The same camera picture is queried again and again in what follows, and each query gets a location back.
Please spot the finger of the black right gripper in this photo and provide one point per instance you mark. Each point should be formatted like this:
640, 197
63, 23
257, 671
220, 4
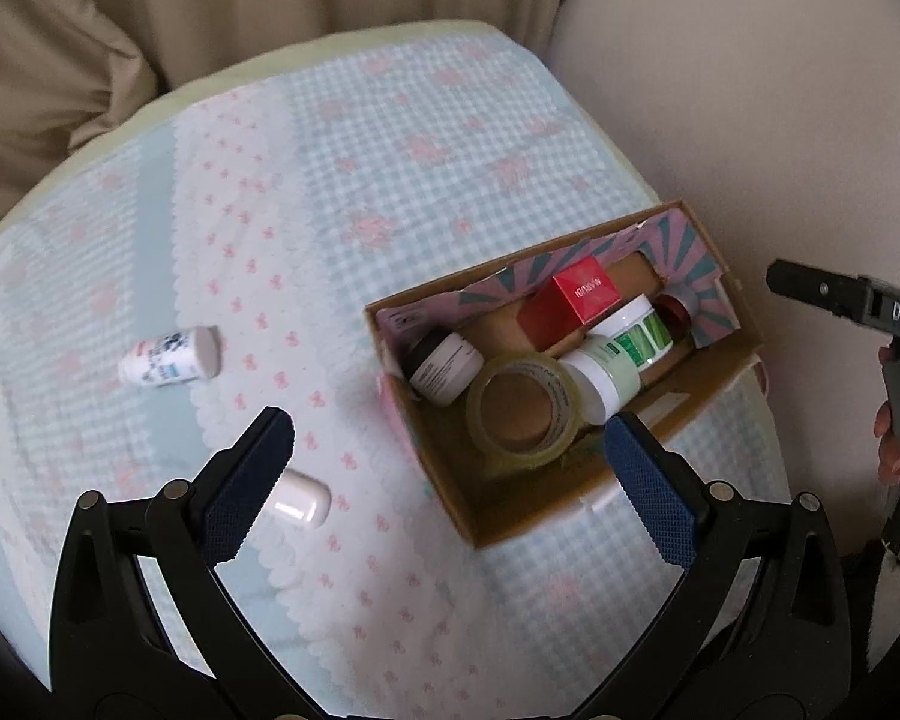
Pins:
862, 300

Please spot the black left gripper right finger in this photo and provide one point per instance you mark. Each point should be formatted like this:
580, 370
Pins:
757, 624

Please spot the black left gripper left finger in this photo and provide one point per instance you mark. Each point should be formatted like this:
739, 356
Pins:
142, 627

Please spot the white earbuds case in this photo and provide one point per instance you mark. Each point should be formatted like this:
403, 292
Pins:
299, 500

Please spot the white lidded pale green jar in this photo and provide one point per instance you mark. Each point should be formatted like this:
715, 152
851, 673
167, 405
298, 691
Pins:
606, 378

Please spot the small red and white box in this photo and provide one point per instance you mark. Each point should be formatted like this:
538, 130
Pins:
576, 296

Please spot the white bottle with blue print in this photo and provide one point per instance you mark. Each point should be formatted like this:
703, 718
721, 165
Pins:
178, 357

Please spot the clear packing tape roll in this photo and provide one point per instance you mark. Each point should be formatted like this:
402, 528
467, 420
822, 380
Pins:
522, 412

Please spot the dark jar with grey lid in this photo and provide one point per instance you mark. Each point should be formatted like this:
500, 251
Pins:
441, 365

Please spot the silver lidded dark red jar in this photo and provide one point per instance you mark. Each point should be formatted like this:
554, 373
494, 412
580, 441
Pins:
677, 307

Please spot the white jar with green label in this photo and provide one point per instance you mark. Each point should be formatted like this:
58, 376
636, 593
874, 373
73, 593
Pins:
638, 329

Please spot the person's right hand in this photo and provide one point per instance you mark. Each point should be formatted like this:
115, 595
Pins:
888, 446

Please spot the cardboard box with pink flaps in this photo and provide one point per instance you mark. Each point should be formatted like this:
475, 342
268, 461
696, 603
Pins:
642, 253

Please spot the blue checkered floral bedsheet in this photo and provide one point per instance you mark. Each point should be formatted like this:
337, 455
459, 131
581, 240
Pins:
272, 203

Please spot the beige curtain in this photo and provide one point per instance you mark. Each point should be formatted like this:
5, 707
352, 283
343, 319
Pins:
195, 7

